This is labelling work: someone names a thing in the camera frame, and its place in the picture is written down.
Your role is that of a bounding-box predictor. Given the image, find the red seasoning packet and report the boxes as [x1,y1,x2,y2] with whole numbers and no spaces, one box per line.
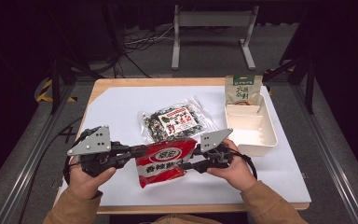
[135,138,199,189]

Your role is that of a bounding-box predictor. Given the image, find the black tripod stand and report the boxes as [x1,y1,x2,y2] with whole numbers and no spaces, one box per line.
[45,0,105,116]
[261,18,317,116]

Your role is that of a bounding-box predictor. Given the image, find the beige green snack packet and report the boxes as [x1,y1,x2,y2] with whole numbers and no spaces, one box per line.
[224,74,264,106]

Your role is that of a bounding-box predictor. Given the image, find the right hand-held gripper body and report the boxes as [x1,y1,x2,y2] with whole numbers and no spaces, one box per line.
[199,128,234,172]

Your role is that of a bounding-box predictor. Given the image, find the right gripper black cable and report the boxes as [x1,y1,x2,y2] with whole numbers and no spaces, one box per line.
[227,148,258,181]

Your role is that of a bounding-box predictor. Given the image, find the aluminium floor rail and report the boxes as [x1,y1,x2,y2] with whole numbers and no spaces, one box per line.
[0,83,76,224]
[290,83,358,224]

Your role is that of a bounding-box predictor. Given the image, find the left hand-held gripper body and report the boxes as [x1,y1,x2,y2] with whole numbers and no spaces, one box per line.
[66,125,129,178]

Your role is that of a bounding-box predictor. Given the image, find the yellow black hazard tape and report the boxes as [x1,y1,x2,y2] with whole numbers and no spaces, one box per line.
[35,78,77,104]

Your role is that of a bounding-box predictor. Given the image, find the cream plastic divided container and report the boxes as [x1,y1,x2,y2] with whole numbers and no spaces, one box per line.
[224,92,279,158]

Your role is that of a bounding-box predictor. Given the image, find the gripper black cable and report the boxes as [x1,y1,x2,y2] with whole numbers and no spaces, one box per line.
[18,116,90,224]
[227,148,258,181]

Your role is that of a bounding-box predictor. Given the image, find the person's right hand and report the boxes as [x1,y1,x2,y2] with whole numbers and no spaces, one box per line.
[206,138,257,192]

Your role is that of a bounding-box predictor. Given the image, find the clear dried vegetable packet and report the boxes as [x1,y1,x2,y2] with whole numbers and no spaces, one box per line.
[140,97,220,145]

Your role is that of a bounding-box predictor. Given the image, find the person's left hand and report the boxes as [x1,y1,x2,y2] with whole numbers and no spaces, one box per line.
[67,155,117,201]

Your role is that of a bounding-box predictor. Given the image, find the person's tan clothing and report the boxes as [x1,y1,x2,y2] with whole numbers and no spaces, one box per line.
[148,214,227,224]

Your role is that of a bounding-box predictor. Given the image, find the bundle of floor cables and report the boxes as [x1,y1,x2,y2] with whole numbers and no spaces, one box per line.
[122,24,175,52]

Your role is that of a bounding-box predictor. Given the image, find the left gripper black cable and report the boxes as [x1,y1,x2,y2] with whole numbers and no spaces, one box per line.
[18,116,90,224]

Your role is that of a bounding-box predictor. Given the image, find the grey metal stand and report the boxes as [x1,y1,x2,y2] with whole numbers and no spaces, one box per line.
[171,4,260,71]

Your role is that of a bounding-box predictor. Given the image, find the white table sheet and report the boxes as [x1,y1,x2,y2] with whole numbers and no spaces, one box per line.
[59,85,312,208]

